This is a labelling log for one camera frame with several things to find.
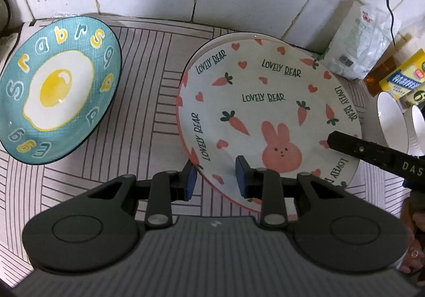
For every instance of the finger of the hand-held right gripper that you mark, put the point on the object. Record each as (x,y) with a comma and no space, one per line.
(362,151)

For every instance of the person's right hand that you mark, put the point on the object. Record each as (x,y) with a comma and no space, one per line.
(411,260)

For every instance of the teal fried egg plate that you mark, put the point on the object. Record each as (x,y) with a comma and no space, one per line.
(59,84)

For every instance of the white plastic bag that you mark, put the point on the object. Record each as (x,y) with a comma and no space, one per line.
(360,41)

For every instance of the white bunny carrot plate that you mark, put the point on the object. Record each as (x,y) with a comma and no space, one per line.
(265,118)

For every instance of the yellow label cooking wine bottle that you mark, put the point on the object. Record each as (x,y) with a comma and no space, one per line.
(401,79)

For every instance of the dark round object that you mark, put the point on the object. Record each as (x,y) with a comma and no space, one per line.
(3,5)

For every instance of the pink rim plate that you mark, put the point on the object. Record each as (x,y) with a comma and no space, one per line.
(184,75)

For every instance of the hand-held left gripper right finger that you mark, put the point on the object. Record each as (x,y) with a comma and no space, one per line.
(240,181)

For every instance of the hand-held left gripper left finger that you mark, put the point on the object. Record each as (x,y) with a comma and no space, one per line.
(190,184)

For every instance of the white bowl black rim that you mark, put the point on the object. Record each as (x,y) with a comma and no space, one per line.
(418,131)
(390,118)

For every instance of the striped counter mat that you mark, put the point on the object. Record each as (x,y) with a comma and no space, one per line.
(146,101)

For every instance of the green label vinegar bottle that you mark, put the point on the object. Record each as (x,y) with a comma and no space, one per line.
(421,98)

